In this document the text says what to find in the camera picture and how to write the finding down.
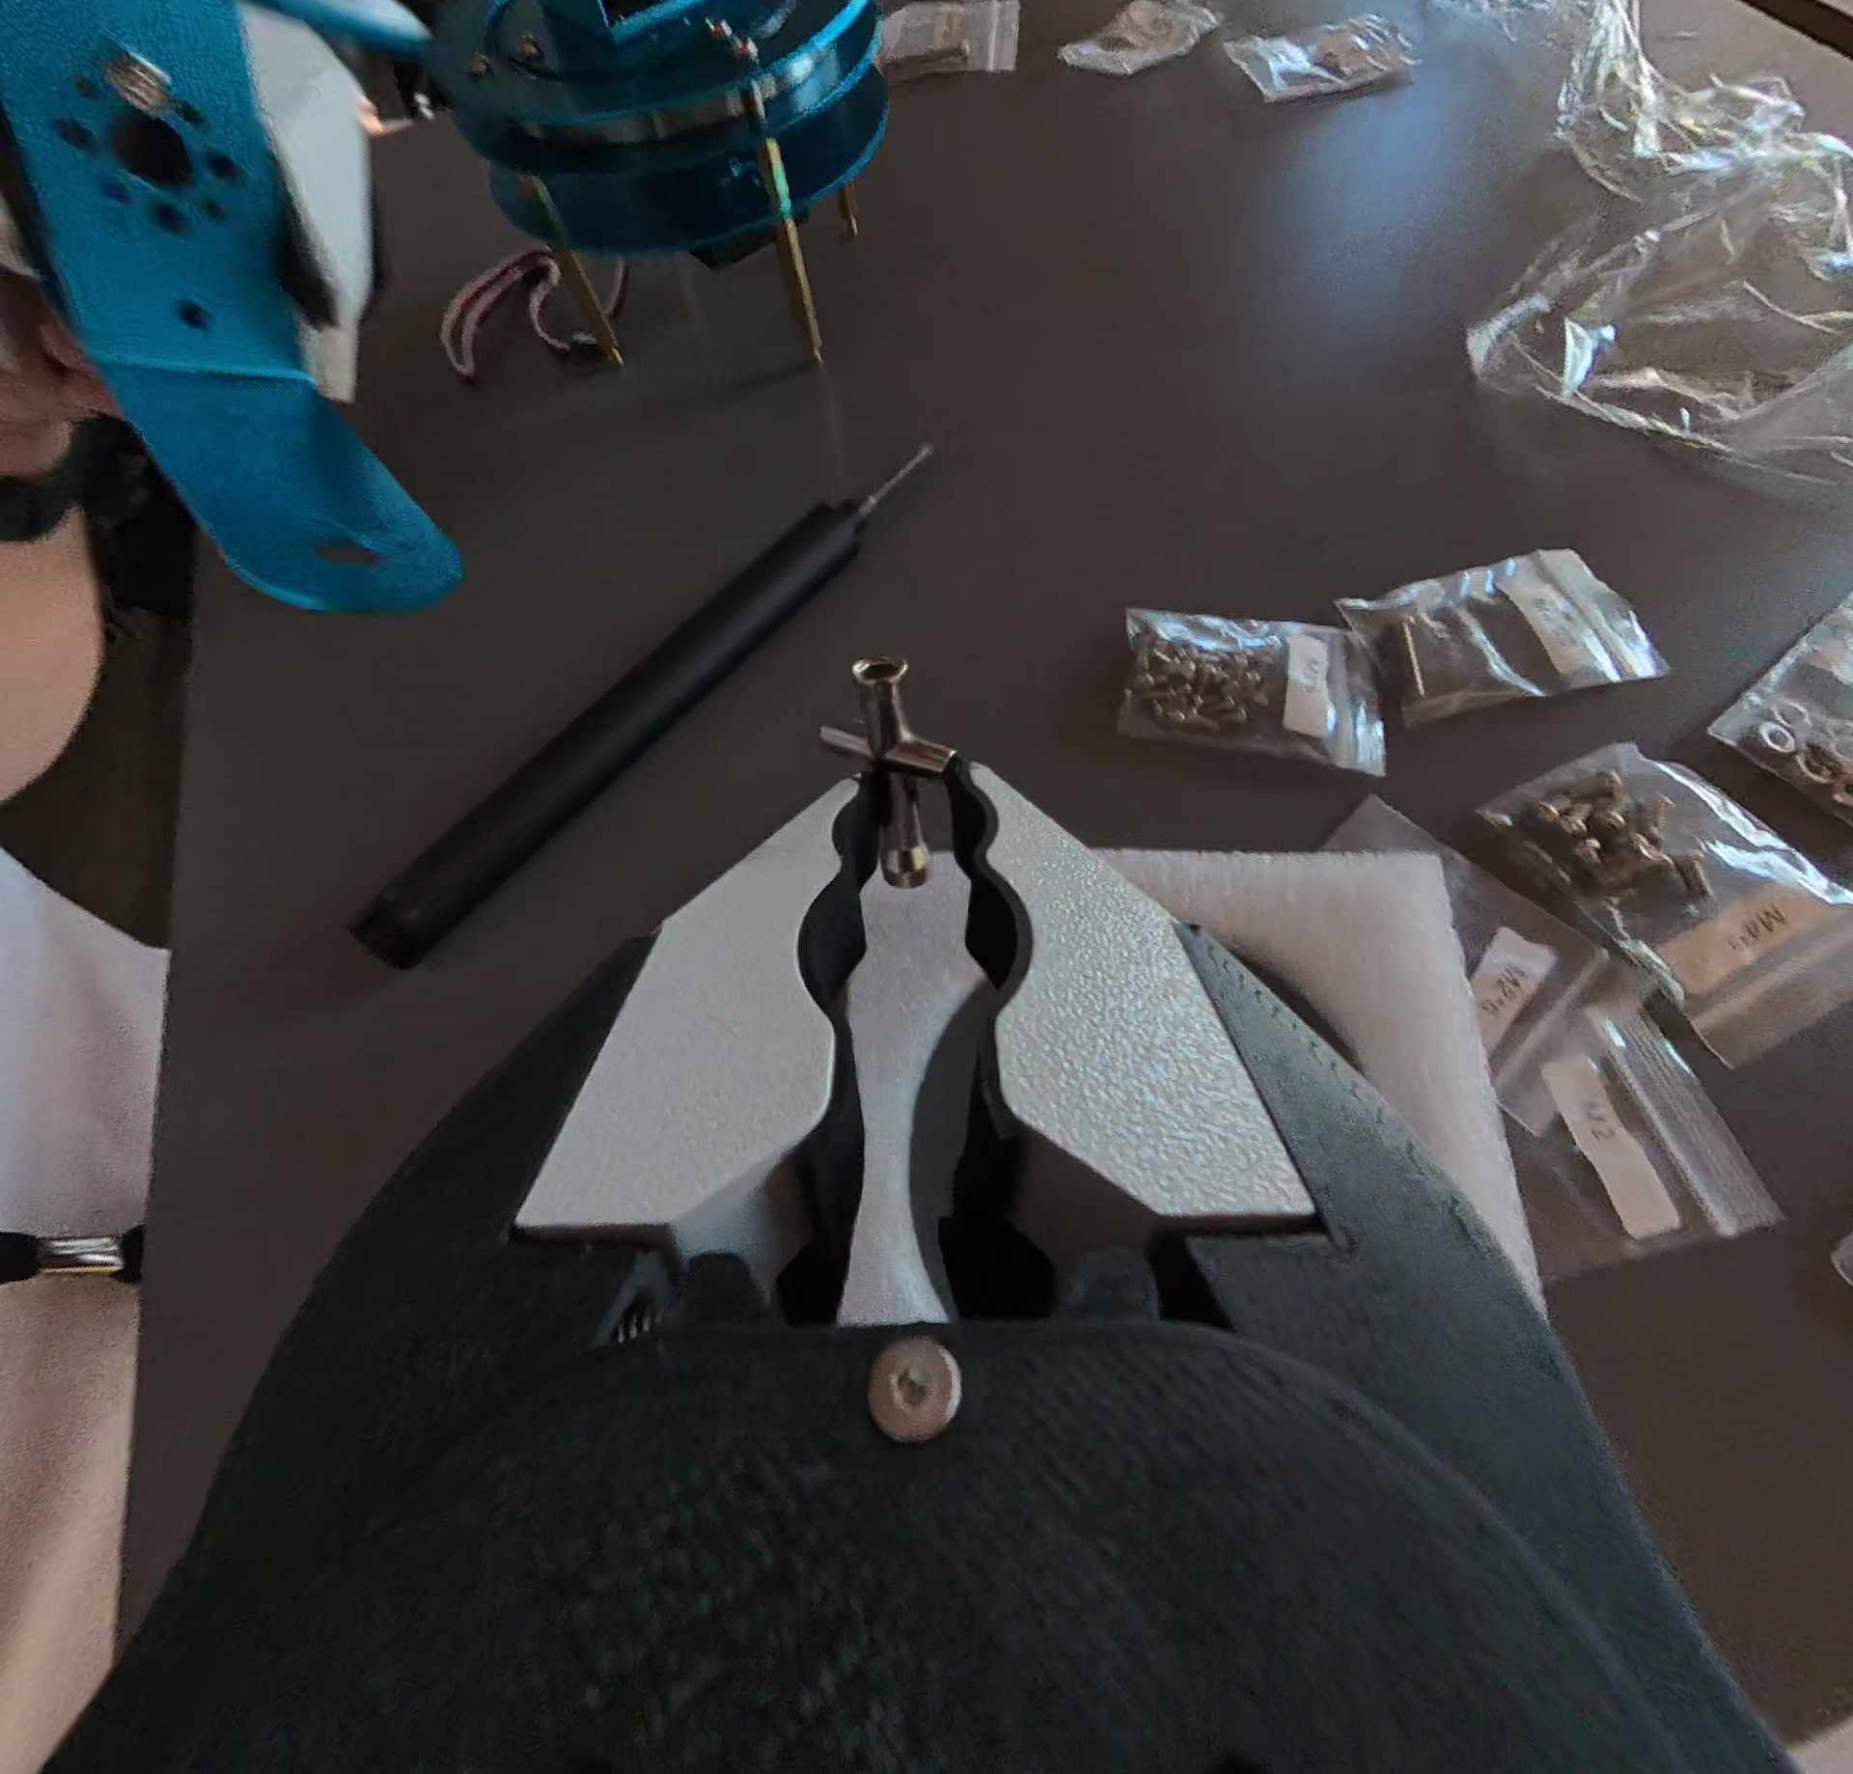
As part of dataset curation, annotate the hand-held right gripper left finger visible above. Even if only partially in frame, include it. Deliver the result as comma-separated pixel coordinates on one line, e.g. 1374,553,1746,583
514,779,883,1318

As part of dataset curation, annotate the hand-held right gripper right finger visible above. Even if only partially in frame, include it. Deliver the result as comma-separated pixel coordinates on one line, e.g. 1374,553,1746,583
932,761,1340,1318

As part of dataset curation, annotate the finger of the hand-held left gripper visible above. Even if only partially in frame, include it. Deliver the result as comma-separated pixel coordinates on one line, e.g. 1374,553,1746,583
247,9,382,402

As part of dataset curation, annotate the blue metal bracket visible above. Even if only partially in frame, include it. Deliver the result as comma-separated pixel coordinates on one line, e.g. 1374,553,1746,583
0,0,465,618

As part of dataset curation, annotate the small metal cross wrench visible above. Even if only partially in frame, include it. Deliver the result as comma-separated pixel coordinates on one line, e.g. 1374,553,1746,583
820,654,965,889

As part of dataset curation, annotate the person's left hand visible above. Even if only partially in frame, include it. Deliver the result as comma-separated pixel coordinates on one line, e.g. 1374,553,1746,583
0,274,115,807

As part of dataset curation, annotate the white foam sheet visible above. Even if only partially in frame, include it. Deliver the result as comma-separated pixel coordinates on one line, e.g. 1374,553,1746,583
1087,847,1543,1313

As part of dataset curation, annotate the flat clear labelled bag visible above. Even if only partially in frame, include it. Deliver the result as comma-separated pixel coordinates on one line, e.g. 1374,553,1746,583
1323,796,1652,1131
1492,998,1786,1286

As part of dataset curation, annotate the black screwdriver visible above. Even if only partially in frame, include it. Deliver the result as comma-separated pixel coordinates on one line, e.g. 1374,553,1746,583
348,442,936,972

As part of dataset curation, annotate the large clear bag of screws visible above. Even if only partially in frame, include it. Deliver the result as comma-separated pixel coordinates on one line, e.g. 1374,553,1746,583
1476,742,1853,1066

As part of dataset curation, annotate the clear bag of standoffs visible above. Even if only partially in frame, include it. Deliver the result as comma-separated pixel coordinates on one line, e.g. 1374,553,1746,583
1334,548,1670,727

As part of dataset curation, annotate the small clear parts bag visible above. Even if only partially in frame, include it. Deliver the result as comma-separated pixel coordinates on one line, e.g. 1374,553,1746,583
1057,0,1224,79
876,0,1021,79
1223,15,1422,103

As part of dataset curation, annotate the clear bag of washers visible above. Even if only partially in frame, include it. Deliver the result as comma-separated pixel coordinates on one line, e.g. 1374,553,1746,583
1708,602,1853,813

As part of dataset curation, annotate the large crumpled clear plastic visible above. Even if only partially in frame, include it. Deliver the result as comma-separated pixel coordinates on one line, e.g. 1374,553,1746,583
1465,66,1853,493

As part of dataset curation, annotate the striped servo cable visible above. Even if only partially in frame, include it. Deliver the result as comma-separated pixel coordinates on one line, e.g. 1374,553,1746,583
441,250,639,387

